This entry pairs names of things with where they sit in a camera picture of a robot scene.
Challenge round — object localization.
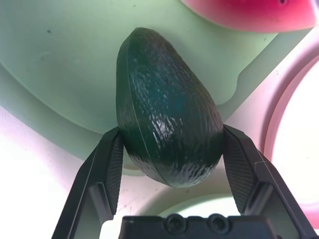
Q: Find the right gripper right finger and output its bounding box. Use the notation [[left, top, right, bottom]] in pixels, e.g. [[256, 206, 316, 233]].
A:
[[222, 123, 319, 239]]

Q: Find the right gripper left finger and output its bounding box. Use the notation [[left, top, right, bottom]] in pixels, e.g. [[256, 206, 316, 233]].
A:
[[51, 126, 125, 239]]

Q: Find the dark green toy avocado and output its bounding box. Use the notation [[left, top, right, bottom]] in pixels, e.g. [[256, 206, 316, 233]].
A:
[[116, 26, 225, 189]]

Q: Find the toy watermelon slice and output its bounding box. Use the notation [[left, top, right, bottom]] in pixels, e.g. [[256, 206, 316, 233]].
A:
[[179, 0, 317, 34]]

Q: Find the light green plastic plate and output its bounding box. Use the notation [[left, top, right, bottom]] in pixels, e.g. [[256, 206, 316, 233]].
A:
[[157, 196, 244, 217]]

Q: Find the pink plastic plate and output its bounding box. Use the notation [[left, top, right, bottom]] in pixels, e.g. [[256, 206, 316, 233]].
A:
[[260, 29, 319, 222]]

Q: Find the green cutting board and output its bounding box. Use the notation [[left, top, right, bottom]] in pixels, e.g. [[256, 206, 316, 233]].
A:
[[0, 0, 314, 178]]

